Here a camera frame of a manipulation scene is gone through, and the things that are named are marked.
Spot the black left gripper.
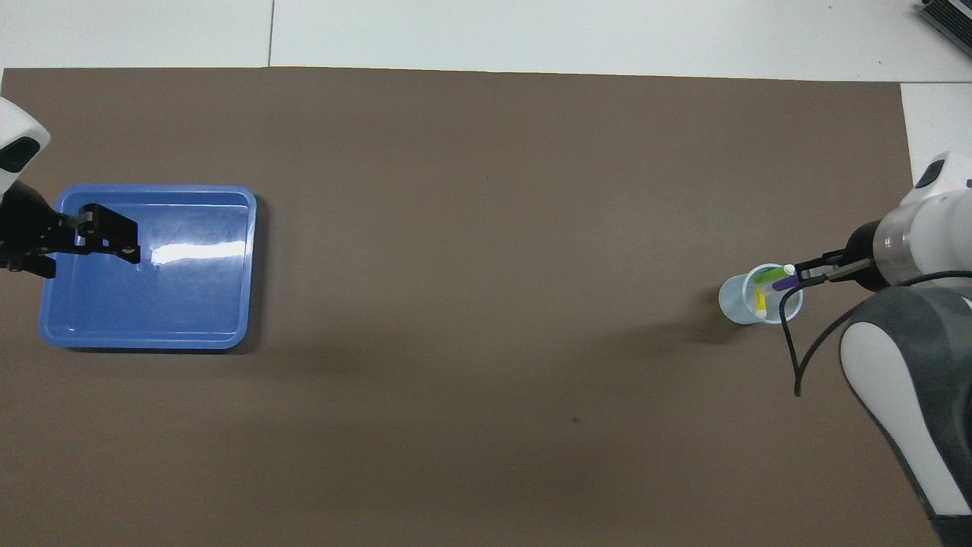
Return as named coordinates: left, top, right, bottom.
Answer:
left=0, top=181, right=142, bottom=279

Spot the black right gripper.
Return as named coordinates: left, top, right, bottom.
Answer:
left=796, top=220, right=891, bottom=292

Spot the translucent plastic cup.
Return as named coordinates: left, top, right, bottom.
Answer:
left=718, top=264, right=804, bottom=326

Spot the blue plastic tray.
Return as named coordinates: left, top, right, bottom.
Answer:
left=38, top=185, right=257, bottom=350

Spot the grey ribbed device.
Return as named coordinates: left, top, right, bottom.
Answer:
left=915, top=0, right=972, bottom=48

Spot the brown table mat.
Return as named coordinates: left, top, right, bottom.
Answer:
left=0, top=67, right=956, bottom=547

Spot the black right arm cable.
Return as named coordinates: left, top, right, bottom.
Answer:
left=778, top=258, right=972, bottom=397

